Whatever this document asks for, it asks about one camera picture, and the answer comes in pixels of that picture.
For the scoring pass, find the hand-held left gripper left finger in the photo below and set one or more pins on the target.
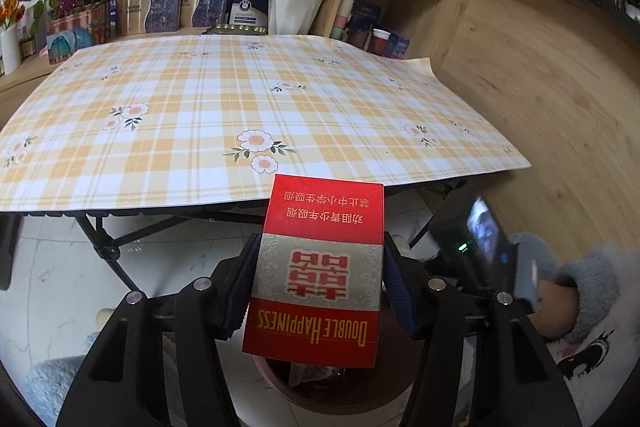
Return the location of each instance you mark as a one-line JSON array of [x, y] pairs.
[[240, 297]]

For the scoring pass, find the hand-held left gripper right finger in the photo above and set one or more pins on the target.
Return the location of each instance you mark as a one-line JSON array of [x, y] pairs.
[[400, 297]]

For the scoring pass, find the red cigarette box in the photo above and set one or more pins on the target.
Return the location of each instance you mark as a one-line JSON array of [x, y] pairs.
[[315, 257]]

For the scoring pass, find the dark red trash bin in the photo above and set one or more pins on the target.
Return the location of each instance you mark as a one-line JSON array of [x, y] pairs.
[[350, 399]]

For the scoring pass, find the person's right forearm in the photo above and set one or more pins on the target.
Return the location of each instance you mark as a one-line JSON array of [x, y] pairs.
[[610, 287]]

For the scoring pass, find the person's right hand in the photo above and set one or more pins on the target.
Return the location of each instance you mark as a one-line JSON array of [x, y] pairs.
[[557, 309]]

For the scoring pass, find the yellow plaid tablecloth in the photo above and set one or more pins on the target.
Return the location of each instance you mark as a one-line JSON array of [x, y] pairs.
[[200, 107]]

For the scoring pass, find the small blue box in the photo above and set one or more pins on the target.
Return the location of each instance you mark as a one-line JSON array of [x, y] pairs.
[[399, 47]]

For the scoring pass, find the person's grey fuzzy clothing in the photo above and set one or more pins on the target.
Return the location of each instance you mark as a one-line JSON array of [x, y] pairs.
[[55, 382]]

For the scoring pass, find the red cup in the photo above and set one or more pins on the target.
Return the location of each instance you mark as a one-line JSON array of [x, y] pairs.
[[378, 42]]

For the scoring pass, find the dark blue shelf box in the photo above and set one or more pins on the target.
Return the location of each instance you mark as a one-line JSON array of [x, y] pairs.
[[367, 14]]

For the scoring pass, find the stack of pastel cups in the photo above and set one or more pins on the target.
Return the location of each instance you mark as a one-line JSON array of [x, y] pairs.
[[342, 17]]

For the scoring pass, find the gold decorative tray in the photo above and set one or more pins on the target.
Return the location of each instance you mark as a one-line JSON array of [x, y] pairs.
[[235, 29]]

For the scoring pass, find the blue and gold box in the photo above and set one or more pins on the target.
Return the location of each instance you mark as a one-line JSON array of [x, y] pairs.
[[150, 9], [210, 4]]

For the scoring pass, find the striped woven basket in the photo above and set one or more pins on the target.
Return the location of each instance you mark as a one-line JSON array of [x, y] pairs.
[[75, 37]]

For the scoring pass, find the orange flowers white vase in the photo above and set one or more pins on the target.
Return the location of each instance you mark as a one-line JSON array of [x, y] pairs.
[[10, 47]]

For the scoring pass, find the black folding table frame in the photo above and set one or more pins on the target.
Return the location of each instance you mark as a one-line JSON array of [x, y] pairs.
[[150, 218]]

